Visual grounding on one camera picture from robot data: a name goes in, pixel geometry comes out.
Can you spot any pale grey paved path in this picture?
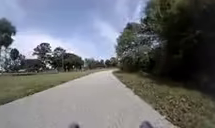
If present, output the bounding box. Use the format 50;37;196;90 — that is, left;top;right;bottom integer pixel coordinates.
0;68;178;128

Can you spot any row of trees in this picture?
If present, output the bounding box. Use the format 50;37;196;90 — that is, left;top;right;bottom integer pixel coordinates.
0;42;119;73

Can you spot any leaf-strewn grass verge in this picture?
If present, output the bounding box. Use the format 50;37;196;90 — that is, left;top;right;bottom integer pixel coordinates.
112;69;215;128

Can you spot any robot's own part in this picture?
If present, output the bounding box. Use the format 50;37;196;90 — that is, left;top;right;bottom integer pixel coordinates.
68;122;81;128
139;120;155;128

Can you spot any dark building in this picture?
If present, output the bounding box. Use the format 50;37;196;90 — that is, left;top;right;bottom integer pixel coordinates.
20;58;46;72

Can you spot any dense wood of trees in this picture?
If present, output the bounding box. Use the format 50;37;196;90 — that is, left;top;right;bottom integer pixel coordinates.
115;0;215;98

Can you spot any grass field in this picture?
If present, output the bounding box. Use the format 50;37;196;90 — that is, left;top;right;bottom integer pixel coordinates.
0;68;111;108

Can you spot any tall tree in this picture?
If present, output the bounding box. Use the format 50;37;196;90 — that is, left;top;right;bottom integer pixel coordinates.
0;17;17;77

